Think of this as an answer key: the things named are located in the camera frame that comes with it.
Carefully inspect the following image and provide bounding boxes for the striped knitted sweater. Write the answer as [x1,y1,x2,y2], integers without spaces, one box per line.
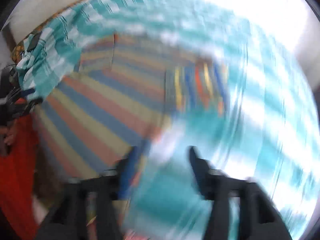
[32,33,230,181]

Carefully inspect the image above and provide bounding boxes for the teal checked bedspread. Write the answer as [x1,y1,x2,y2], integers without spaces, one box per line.
[16,0,319,239]

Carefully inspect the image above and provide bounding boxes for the orange trousers of person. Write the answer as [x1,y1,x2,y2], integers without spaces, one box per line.
[1,115,39,239]

